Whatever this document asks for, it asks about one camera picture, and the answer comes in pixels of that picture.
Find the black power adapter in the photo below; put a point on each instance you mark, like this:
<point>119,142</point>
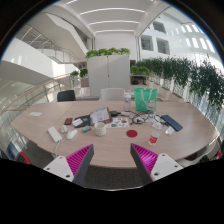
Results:
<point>114,113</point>

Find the white computer mouse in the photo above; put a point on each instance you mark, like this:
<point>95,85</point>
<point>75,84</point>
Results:
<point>71,134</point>

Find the small clear plastic packet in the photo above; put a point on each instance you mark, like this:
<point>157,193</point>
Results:
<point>169,131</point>

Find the brown planter with green plants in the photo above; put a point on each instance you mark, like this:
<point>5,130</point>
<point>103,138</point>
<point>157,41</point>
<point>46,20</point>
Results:
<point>84,80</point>

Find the white office chair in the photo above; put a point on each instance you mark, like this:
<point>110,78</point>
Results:
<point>112,94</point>

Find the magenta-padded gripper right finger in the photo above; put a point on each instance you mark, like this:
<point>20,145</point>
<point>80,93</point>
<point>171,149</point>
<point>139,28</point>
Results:
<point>146,160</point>

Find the white grid-patterned mug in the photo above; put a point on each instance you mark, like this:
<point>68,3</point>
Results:
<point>100,129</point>

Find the black notebook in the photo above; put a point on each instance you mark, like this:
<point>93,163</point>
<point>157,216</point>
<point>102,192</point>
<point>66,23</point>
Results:
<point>86,120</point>

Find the small white paper card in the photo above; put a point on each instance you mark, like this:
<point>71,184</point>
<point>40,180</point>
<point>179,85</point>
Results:
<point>35,114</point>

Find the blue marker pen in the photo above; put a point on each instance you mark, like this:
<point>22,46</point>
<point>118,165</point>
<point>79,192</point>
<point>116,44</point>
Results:
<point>86,130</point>

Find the white cabinet topped with plants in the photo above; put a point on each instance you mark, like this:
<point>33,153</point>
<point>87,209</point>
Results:
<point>108,75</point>

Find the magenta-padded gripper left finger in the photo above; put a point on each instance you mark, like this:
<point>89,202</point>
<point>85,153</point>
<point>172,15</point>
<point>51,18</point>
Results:
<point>78,160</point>

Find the white power strip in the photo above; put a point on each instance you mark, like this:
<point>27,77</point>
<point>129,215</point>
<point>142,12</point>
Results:
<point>54,134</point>

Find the clear red-labelled water bottle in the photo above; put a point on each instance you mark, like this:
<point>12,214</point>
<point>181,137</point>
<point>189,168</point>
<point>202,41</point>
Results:
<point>153,138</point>

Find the green hedge row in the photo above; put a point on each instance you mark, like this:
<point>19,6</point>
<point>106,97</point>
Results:
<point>186,73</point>

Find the green cat-print tote bag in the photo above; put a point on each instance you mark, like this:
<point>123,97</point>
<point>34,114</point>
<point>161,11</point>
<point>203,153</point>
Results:
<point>145,99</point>

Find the black office chair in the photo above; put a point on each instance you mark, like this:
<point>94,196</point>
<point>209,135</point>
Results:
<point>66,95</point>

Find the colourful sticker sheet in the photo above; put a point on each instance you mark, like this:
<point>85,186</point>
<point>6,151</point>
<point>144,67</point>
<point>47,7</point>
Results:
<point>117,123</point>

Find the red chair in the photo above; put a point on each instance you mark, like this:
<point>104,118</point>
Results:
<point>24,157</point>

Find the flat round red coaster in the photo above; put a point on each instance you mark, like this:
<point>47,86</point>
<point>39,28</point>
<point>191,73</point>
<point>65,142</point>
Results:
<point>131,133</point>

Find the small white earbud case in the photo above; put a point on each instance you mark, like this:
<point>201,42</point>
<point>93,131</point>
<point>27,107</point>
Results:
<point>63,129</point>

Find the red and black phone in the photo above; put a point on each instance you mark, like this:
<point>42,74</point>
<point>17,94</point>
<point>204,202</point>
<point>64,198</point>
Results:
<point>68,121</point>

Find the dark planter with green plants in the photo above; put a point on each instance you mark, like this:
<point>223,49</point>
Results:
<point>139,70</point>

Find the white printed booklet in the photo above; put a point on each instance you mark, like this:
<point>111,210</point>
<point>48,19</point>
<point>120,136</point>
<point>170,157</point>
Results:
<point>100,115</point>

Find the clear white-lidded shaker bottle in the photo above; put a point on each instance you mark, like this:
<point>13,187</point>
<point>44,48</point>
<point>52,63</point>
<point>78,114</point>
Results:
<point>127,101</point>

